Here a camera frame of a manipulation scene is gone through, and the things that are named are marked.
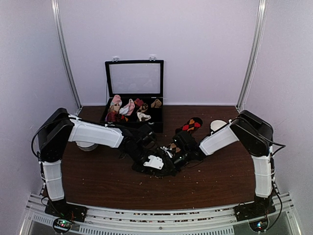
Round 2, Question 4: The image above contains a tan rolled sock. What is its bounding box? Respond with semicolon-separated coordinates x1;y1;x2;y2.
151;98;162;108

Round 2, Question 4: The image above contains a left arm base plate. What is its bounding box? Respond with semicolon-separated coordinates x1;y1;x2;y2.
44;190;88;222

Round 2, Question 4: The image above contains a dark red rolled sock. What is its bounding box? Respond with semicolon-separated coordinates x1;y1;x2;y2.
134;98;144;107

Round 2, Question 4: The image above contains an aluminium frame post left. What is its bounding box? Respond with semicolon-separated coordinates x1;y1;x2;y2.
51;0;82;109

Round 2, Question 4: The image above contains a beige brown argyle sock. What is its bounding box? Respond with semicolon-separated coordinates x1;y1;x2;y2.
168;142;181;154

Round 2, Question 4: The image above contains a white sock in box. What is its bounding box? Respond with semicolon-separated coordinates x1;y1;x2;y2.
137;112;151;122

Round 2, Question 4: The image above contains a pink rolled sock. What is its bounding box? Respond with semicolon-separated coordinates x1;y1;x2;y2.
110;94;122;112

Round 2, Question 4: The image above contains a red orange argyle sock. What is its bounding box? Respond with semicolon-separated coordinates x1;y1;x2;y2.
177;117;203;135

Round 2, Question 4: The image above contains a white pink sock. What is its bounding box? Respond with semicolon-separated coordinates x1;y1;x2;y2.
119;99;135;116

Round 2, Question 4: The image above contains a white bowl dark outside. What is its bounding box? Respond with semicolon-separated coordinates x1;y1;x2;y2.
210;119;228;134

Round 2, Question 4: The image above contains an aluminium frame post right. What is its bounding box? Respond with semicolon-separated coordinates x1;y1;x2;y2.
236;0;268;111

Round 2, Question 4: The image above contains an aluminium frame post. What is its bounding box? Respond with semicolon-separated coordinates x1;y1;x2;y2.
51;0;82;109
236;0;268;111

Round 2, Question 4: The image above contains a black box with glass lid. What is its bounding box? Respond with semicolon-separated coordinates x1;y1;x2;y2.
100;60;164;133

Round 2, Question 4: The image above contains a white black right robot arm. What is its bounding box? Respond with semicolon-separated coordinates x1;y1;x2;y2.
162;110;275;216

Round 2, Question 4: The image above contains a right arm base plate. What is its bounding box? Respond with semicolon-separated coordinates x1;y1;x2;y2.
233;198;276;221

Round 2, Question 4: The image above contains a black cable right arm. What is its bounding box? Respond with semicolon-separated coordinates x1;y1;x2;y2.
236;117;286;157

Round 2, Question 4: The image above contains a white fluted bowl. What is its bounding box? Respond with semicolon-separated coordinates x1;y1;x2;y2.
75;141;98;152

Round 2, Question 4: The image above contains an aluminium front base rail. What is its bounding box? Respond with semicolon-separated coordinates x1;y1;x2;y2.
19;192;301;235

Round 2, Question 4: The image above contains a brown patterned rolled sock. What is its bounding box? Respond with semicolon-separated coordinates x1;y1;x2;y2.
137;103;149;113

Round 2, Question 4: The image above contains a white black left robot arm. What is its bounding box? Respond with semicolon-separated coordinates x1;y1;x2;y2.
31;108;176;217

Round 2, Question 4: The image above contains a red brown sock in box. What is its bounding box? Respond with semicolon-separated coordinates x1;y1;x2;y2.
105;111;129;122

